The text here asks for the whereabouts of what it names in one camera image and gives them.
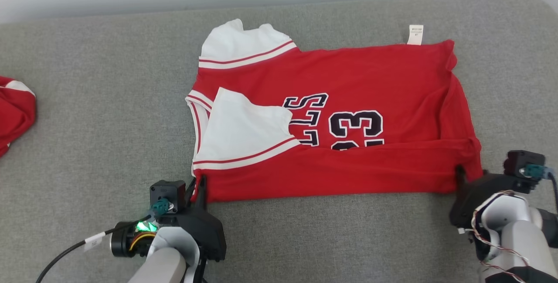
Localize red shorts with white stripe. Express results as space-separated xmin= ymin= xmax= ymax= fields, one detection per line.
xmin=0 ymin=76 xmax=37 ymax=158

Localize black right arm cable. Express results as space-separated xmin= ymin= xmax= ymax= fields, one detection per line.
xmin=543 ymin=170 xmax=558 ymax=214

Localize red jersey with white sleeves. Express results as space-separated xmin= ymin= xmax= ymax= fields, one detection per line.
xmin=185 ymin=18 xmax=483 ymax=203

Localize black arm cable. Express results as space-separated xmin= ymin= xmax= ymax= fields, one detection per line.
xmin=543 ymin=170 xmax=558 ymax=214
xmin=35 ymin=213 xmax=155 ymax=283

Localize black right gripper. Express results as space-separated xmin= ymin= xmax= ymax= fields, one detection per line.
xmin=449 ymin=165 xmax=531 ymax=230

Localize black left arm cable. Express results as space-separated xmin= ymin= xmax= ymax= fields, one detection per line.
xmin=35 ymin=213 xmax=155 ymax=283

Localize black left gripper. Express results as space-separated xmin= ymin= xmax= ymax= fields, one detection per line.
xmin=158 ymin=175 xmax=228 ymax=262

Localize red white thin wire bundle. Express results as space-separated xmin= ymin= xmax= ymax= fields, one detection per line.
xmin=460 ymin=191 xmax=530 ymax=283

